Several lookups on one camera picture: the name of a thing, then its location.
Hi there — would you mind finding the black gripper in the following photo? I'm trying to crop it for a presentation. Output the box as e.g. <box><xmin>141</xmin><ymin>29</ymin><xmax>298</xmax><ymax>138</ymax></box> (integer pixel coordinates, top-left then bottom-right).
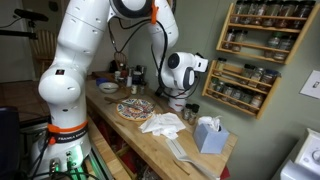
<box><xmin>194</xmin><ymin>51</ymin><xmax>210</xmax><ymax>73</ymax></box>

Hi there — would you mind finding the glass spice jar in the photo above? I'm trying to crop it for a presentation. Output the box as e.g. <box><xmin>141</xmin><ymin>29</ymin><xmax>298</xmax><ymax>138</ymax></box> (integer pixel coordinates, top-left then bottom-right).
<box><xmin>264</xmin><ymin>31</ymin><xmax>283</xmax><ymax>59</ymax></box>
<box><xmin>229</xmin><ymin>86</ymin><xmax>244</xmax><ymax>105</ymax></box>
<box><xmin>231</xmin><ymin>29</ymin><xmax>249</xmax><ymax>53</ymax></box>
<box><xmin>240</xmin><ymin>63</ymin><xmax>256</xmax><ymax>81</ymax></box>
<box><xmin>221</xmin><ymin>82</ymin><xmax>235</xmax><ymax>101</ymax></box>
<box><xmin>274</xmin><ymin>0</ymin><xmax>295</xmax><ymax>29</ymax></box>
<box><xmin>206</xmin><ymin>76</ymin><xmax>220</xmax><ymax>96</ymax></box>
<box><xmin>213</xmin><ymin>56</ymin><xmax>228</xmax><ymax>77</ymax></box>
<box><xmin>222</xmin><ymin>28</ymin><xmax>236</xmax><ymax>51</ymax></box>
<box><xmin>239</xmin><ymin>90</ymin><xmax>255</xmax><ymax>108</ymax></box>
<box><xmin>289</xmin><ymin>0</ymin><xmax>316</xmax><ymax>31</ymax></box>
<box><xmin>231</xmin><ymin>0</ymin><xmax>245</xmax><ymax>24</ymax></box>
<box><xmin>261</xmin><ymin>0</ymin><xmax>280</xmax><ymax>28</ymax></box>
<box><xmin>258</xmin><ymin>68</ymin><xmax>280</xmax><ymax>93</ymax></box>
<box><xmin>251</xmin><ymin>0</ymin><xmax>268</xmax><ymax>26</ymax></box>
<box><xmin>249</xmin><ymin>92</ymin><xmax>266</xmax><ymax>110</ymax></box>
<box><xmin>273</xmin><ymin>34</ymin><xmax>296</xmax><ymax>61</ymax></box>
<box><xmin>248</xmin><ymin>66</ymin><xmax>266</xmax><ymax>89</ymax></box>
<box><xmin>239</xmin><ymin>0</ymin><xmax>256</xmax><ymax>25</ymax></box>
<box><xmin>213</xmin><ymin>80</ymin><xmax>226</xmax><ymax>98</ymax></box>

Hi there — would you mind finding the white utensil crock red print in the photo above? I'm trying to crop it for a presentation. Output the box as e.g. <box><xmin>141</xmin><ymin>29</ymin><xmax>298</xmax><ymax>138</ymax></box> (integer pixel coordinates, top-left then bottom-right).
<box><xmin>168</xmin><ymin>89</ymin><xmax>188</xmax><ymax>113</ymax></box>

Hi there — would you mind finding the small spice jar black lid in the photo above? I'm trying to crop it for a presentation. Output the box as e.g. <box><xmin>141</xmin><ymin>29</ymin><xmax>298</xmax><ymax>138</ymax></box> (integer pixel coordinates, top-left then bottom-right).
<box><xmin>188</xmin><ymin>103</ymin><xmax>201</xmax><ymax>126</ymax></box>
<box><xmin>182</xmin><ymin>103</ymin><xmax>193</xmax><ymax>121</ymax></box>

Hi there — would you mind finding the pepper jar black lid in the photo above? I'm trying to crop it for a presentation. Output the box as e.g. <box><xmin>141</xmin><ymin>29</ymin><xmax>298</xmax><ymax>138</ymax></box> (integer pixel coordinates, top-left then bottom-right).
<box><xmin>138</xmin><ymin>83</ymin><xmax>147</xmax><ymax>96</ymax></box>

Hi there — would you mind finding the steel and white grinder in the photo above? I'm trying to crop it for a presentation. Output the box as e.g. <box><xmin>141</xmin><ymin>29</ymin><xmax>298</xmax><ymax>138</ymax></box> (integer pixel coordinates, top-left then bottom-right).
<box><xmin>125</xmin><ymin>68</ymin><xmax>134</xmax><ymax>89</ymax></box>

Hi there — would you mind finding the white crumpled cloth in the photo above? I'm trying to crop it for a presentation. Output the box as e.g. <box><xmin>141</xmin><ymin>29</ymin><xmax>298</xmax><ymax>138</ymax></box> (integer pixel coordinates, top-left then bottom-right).
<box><xmin>137</xmin><ymin>112</ymin><xmax>187</xmax><ymax>141</ymax></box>

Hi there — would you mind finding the blue tissue box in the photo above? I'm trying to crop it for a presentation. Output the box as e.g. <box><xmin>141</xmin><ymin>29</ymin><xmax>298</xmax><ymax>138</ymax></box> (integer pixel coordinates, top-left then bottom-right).
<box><xmin>192</xmin><ymin>115</ymin><xmax>231</xmax><ymax>155</ymax></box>

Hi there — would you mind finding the colourful patterned plate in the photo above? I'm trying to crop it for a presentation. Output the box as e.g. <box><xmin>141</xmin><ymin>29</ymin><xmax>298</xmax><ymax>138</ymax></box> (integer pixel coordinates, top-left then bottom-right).
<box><xmin>115</xmin><ymin>97</ymin><xmax>156</xmax><ymax>122</ymax></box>

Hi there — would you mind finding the white plastic spatula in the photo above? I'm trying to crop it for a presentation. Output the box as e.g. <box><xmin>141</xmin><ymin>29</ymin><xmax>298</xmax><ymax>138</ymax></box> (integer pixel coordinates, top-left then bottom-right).
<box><xmin>164</xmin><ymin>138</ymin><xmax>221</xmax><ymax>180</ymax></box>

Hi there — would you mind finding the white ceramic bowl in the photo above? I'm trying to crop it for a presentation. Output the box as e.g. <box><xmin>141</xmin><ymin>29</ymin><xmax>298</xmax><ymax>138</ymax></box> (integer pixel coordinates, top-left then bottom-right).
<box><xmin>98</xmin><ymin>81</ymin><xmax>120</xmax><ymax>95</ymax></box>

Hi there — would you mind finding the wooden spice tray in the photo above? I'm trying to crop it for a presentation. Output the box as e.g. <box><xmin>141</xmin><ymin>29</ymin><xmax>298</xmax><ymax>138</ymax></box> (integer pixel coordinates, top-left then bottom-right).
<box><xmin>89</xmin><ymin>70</ymin><xmax>116</xmax><ymax>83</ymax></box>

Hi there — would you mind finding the blue plastic bowl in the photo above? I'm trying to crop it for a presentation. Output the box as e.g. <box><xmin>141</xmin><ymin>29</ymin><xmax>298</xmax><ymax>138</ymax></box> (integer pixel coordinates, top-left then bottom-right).
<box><xmin>95</xmin><ymin>77</ymin><xmax>110</xmax><ymax>87</ymax></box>

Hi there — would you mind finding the wooden robot stand board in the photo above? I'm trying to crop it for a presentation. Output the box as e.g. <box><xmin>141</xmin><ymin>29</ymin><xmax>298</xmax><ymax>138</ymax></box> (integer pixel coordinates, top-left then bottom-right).
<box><xmin>87</xmin><ymin>116</ymin><xmax>133</xmax><ymax>180</ymax></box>

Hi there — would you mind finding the white stove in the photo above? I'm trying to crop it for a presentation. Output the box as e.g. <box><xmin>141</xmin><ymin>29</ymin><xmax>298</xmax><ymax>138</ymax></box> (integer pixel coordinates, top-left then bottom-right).
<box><xmin>271</xmin><ymin>128</ymin><xmax>320</xmax><ymax>180</ymax></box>

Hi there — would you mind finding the wooden chair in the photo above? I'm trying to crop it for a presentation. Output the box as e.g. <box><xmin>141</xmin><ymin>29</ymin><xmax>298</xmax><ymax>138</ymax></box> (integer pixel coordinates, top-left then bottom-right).
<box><xmin>29</xmin><ymin>28</ymin><xmax>58</xmax><ymax>80</ymax></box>

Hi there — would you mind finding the round wall clock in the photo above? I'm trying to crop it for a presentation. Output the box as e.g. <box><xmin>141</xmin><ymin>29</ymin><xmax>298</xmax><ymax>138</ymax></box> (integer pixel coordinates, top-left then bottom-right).
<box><xmin>165</xmin><ymin>0</ymin><xmax>178</xmax><ymax>16</ymax></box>

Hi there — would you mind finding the short wooden wall spice rack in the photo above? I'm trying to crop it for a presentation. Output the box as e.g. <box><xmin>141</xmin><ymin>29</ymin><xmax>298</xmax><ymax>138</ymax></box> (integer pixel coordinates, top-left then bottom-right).
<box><xmin>201</xmin><ymin>59</ymin><xmax>283</xmax><ymax>121</ymax></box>

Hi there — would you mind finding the tall wooden wall spice rack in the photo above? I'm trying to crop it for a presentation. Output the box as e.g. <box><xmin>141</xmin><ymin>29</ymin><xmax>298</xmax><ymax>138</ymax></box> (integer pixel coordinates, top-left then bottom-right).
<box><xmin>215</xmin><ymin>1</ymin><xmax>320</xmax><ymax>66</ymax></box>

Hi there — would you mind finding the white light switch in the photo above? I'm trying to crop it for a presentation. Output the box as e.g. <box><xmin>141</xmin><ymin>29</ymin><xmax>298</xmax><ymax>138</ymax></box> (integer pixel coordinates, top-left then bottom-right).
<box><xmin>299</xmin><ymin>70</ymin><xmax>320</xmax><ymax>100</ymax></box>

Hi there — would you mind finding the black tripod mounted camera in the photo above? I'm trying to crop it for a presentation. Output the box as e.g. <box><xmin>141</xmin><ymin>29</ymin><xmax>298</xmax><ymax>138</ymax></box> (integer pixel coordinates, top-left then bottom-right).
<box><xmin>0</xmin><ymin>8</ymin><xmax>50</xmax><ymax>40</ymax></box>

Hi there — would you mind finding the black cable bundle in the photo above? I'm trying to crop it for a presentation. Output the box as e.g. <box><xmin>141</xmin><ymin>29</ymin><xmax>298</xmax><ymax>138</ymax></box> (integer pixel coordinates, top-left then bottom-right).
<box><xmin>19</xmin><ymin>133</ymin><xmax>101</xmax><ymax>180</ymax></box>

